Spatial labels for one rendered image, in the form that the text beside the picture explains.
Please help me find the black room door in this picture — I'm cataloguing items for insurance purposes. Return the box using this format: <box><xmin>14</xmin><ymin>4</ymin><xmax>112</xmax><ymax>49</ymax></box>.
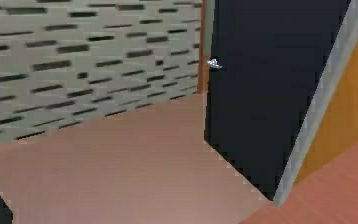
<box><xmin>203</xmin><ymin>0</ymin><xmax>353</xmax><ymax>202</ymax></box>

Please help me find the silver door handle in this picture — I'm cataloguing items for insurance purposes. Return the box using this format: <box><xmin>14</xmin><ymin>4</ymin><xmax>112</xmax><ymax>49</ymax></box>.
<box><xmin>206</xmin><ymin>58</ymin><xmax>224</xmax><ymax>71</ymax></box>

